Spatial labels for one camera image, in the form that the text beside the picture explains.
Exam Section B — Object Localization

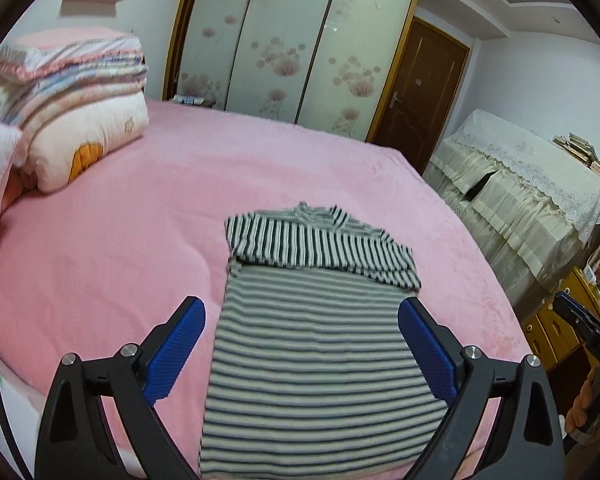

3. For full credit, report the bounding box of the black white striped shirt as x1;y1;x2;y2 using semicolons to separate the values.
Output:
199;204;446;479

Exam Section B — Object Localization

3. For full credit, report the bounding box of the right hand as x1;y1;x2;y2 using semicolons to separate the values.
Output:
565;366;598;434

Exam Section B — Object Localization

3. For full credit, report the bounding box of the wooden drawer cabinet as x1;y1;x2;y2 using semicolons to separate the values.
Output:
521;268;600;372

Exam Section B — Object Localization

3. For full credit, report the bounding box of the cream lace covered furniture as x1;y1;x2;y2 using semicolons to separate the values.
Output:
424;110;600;312

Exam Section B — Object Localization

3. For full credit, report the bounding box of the pink bed cover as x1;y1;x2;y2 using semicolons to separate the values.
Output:
0;102;529;477

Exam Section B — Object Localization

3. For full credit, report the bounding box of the stack of books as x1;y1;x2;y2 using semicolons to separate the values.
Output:
552;133;600;177

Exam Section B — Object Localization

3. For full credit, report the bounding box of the dark brown wooden door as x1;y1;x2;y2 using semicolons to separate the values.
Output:
373;18;469;174

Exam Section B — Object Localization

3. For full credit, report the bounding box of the folded pink quilt stack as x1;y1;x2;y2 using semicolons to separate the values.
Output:
0;26;149;193

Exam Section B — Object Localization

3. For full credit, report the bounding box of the floral sliding wardrobe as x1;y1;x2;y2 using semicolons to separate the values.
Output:
163;0;418;141

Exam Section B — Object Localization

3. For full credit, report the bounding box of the pink wall shelf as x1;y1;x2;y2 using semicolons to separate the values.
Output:
60;0;126;14

